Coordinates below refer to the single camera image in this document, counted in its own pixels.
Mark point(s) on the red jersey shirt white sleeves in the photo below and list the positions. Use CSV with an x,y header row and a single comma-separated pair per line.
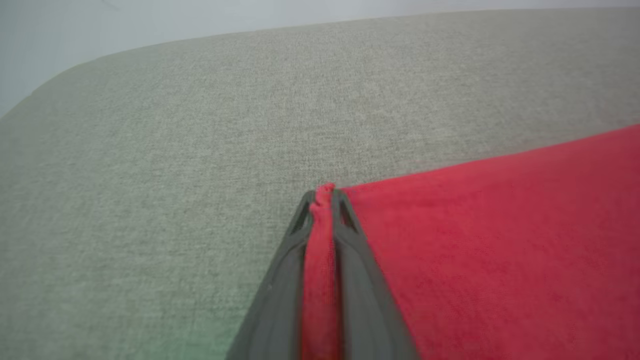
x,y
500,250

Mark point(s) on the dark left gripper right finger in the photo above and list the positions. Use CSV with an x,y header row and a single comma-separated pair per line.
x,y
365,300

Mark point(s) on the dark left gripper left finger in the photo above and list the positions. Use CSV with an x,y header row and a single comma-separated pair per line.
x,y
275,310

